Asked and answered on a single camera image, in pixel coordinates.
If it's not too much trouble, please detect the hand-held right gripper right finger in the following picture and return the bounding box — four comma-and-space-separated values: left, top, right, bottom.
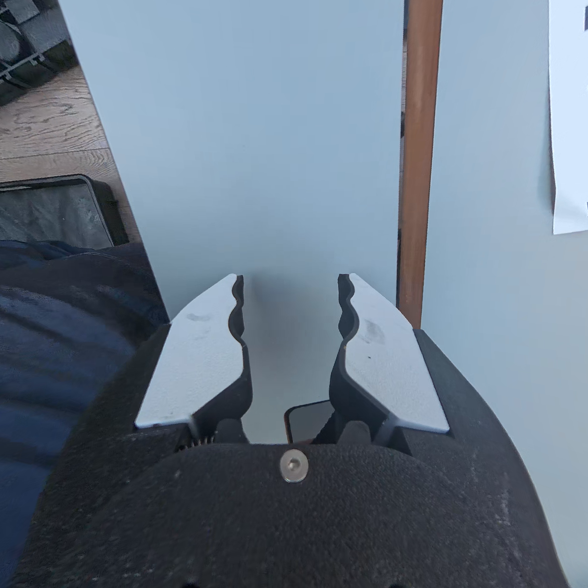
329, 273, 450, 445

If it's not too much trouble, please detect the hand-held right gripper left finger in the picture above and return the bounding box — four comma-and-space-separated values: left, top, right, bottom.
134, 274, 254, 433

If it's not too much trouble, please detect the white desk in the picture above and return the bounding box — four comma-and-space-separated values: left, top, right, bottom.
59, 0, 406, 445
420, 0, 588, 588

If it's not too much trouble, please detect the dark smartphone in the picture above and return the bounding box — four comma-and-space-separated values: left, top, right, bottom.
284, 400, 334, 445

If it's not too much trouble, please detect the person's right leg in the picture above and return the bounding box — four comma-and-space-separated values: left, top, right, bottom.
0, 243, 171, 579

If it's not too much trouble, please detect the person's leg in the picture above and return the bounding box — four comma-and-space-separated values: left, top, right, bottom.
0, 239, 99, 265
0, 243, 171, 579

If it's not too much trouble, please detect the person's left leg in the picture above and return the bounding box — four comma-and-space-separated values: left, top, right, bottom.
0, 239, 99, 265

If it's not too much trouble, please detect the black case with grey foam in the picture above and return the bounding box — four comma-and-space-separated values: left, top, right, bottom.
0, 174, 130, 251

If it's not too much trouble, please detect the brown wooden strip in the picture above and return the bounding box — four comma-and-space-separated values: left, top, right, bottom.
396, 0, 444, 329

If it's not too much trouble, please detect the white paper sheet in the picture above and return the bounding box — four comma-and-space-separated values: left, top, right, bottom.
548, 0, 588, 236

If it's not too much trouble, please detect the black case with compartments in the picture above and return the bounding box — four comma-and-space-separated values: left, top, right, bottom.
0, 0, 79, 107

